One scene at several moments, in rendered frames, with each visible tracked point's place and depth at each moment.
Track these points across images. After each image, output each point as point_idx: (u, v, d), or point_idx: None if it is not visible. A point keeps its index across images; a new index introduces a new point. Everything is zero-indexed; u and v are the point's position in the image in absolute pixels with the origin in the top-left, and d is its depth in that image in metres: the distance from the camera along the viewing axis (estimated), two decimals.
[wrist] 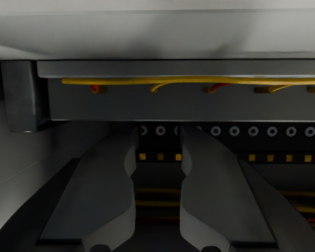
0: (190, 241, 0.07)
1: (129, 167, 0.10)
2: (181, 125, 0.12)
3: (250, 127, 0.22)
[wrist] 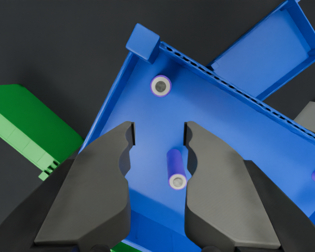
0: (194, 241, 0.07)
1: (123, 167, 0.10)
2: (188, 125, 0.12)
3: None
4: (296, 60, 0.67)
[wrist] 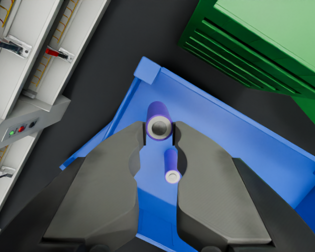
0: (187, 242, 0.07)
1: (133, 167, 0.10)
2: (176, 125, 0.12)
3: None
4: (81, 153, 0.81)
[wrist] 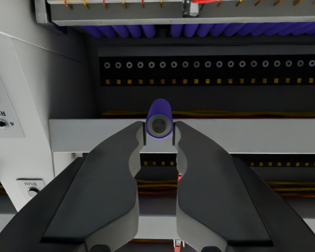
0: (187, 241, 0.07)
1: (133, 167, 0.10)
2: (176, 125, 0.12)
3: (172, 62, 0.37)
4: None
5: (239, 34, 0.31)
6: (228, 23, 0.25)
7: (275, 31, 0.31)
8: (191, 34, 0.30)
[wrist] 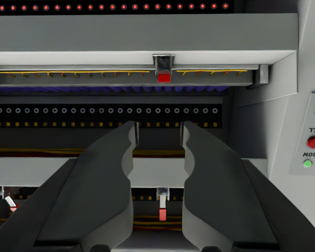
0: (192, 241, 0.07)
1: (126, 167, 0.10)
2: (185, 125, 0.12)
3: (34, 108, 0.44)
4: None
5: (73, 90, 0.40)
6: None
7: (101, 89, 0.41)
8: (33, 90, 0.40)
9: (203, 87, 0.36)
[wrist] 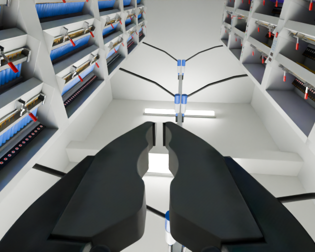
0: (181, 242, 0.07)
1: (142, 168, 0.10)
2: (166, 126, 0.12)
3: None
4: None
5: None
6: None
7: None
8: None
9: None
